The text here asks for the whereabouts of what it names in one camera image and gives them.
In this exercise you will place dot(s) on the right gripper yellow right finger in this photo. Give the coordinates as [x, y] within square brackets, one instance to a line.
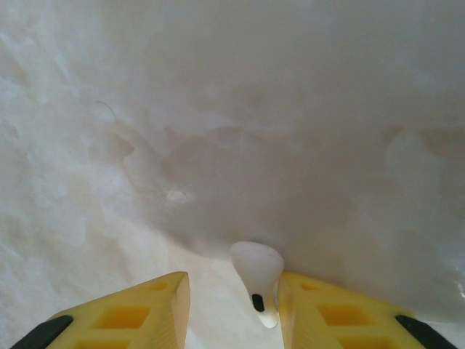
[327, 309]

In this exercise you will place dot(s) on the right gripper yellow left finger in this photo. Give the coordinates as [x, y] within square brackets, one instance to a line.
[145, 309]

